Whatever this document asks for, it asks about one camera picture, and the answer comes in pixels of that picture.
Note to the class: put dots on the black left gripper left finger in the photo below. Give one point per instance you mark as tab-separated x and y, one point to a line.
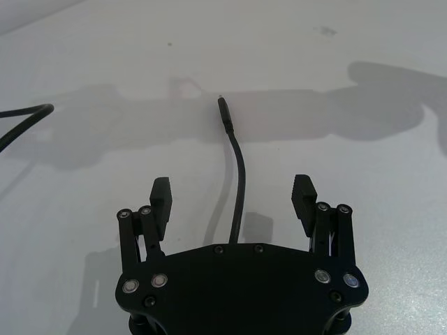
159	209

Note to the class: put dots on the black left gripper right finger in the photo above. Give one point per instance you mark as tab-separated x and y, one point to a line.
304	206

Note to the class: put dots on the white table cloth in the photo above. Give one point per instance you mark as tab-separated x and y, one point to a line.
384	209

